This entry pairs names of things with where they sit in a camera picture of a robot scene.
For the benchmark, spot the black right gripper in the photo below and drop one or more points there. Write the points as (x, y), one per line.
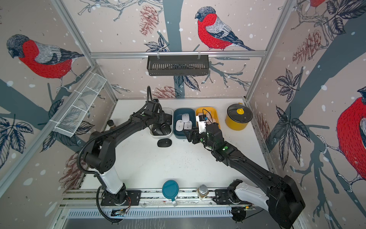
(194, 132)

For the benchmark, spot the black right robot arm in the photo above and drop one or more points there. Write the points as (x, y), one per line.
(280, 196)

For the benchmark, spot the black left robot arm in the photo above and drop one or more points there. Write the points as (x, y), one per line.
(98, 155)

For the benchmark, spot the white mouse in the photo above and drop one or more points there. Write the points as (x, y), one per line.
(179, 126)
(185, 118)
(188, 125)

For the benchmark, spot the glass jar silver lid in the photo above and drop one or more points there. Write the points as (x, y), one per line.
(202, 191)

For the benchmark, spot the white wire mesh shelf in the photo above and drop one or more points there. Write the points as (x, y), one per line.
(72, 119)

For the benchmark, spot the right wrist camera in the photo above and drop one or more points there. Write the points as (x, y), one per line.
(201, 123)

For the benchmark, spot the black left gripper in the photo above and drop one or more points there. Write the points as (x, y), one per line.
(162, 115)

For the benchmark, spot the black hanging wire basket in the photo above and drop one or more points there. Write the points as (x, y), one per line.
(178, 65)

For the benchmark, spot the spice jar dark lid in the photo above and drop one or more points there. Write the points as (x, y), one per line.
(111, 124)

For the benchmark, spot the teal storage box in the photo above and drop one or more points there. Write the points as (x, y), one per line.
(177, 115)

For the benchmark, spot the white storage box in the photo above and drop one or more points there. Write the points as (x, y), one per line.
(168, 111)

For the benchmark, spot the teal round lid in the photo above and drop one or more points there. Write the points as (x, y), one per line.
(170, 191)

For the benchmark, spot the black mouse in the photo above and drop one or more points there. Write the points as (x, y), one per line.
(168, 118)
(156, 131)
(164, 143)
(165, 129)

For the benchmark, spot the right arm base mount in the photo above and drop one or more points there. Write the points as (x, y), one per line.
(228, 197)

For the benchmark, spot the glass lid yellow knob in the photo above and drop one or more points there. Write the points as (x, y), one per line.
(239, 113)

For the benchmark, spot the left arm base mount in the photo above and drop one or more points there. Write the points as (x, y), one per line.
(123, 198)

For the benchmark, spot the yellow pot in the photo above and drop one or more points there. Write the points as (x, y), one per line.
(234, 125)

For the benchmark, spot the yellow storage box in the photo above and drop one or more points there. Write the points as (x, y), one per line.
(211, 110)

